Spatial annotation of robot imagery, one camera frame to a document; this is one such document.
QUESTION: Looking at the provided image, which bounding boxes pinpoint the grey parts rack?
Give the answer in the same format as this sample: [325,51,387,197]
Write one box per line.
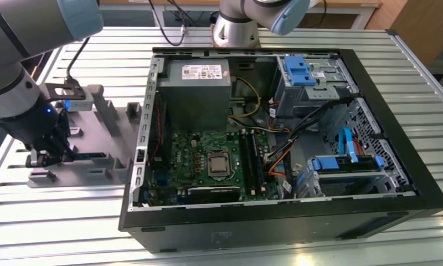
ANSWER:
[25,84,145,190]

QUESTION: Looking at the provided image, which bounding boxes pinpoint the green motherboard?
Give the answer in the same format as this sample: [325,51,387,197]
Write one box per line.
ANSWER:
[146,130,293,203]

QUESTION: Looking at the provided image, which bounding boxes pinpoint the grey power supply unit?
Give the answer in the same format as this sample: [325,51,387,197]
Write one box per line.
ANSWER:
[157,58,233,132]

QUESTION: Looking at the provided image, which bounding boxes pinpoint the silver CPU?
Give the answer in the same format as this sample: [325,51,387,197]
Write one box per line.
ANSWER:
[207,157,227,173]

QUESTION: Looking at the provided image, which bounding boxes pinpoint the black graphics card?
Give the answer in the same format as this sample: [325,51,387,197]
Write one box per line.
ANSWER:
[186,186,241,202]

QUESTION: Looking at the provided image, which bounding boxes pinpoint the blue plastic drive latch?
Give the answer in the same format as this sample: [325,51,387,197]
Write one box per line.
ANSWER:
[285,56,321,86]

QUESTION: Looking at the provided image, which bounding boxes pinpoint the black PC case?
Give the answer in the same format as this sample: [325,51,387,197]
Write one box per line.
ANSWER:
[117,46,443,254]

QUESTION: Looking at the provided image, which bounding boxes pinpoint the silver drive cage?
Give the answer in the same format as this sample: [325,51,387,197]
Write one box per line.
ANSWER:
[274,55,359,117]

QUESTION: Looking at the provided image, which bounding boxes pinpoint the blue disk carrier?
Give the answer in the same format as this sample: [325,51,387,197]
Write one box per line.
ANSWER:
[311,155,385,175]

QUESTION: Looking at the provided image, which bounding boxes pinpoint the silver disk bay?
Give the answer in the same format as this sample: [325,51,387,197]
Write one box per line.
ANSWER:
[306,155,403,197]

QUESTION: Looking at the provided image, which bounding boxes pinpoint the white framed wooden desk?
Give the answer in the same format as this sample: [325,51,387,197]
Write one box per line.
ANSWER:
[98,0,385,30]

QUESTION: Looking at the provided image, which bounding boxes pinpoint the brown wooden cabinet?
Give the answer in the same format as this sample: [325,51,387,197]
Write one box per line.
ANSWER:
[365,0,443,75]

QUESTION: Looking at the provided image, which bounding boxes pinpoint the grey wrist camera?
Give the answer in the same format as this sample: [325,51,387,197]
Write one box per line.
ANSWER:
[40,82,96,113]

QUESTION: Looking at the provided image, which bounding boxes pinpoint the black camera cable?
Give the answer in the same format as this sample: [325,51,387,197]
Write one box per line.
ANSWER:
[65,35,92,84]

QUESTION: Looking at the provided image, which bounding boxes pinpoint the black hanging cable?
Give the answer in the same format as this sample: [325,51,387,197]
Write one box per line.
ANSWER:
[146,0,193,47]

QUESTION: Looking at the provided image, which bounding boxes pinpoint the yellow black power wires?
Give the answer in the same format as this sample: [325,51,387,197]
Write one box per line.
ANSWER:
[227,77,262,120]

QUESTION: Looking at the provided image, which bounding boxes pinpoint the orange yellow red wires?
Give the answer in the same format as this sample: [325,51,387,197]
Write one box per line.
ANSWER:
[267,151,293,178]

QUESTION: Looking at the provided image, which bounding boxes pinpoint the black cable bundle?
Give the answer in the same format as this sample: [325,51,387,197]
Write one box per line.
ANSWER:
[265,98,355,164]

